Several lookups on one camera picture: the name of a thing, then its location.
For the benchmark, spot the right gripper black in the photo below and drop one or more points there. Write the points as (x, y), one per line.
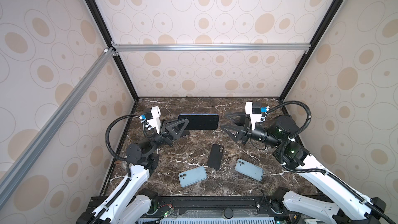
(245, 130)

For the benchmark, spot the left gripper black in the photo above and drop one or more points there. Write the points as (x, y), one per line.
(166, 138)

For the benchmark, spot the black phone blue edge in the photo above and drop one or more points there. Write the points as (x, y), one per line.
(200, 121)

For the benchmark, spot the light blue case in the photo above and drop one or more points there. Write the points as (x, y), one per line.
(249, 169)
(192, 176)

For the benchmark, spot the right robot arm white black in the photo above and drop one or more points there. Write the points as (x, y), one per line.
(346, 205)

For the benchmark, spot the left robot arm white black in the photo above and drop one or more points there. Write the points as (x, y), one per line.
(130, 174)

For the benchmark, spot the black phone case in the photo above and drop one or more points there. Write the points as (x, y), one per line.
(215, 157)

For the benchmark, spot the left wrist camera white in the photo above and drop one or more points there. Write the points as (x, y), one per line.
(151, 119)

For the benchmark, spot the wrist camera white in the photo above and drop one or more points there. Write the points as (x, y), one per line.
(256, 113)
(151, 119)

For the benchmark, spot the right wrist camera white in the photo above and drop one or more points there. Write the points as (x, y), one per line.
(256, 113)

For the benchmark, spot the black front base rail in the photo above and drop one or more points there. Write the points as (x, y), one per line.
(214, 203)

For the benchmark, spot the silver aluminium rail rear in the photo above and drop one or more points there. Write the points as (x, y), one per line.
(212, 47)

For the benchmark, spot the silver aluminium rail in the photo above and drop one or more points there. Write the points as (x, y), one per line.
(26, 160)
(212, 47)

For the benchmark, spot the silver aluminium rail left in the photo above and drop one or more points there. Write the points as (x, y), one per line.
(26, 160)

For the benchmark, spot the black frame post left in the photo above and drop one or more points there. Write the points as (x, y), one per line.
(103, 29)

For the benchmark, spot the black frame post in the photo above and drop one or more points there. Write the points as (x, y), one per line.
(326, 21)
(103, 29)

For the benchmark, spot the black frame post right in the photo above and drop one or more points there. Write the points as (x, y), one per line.
(326, 21)

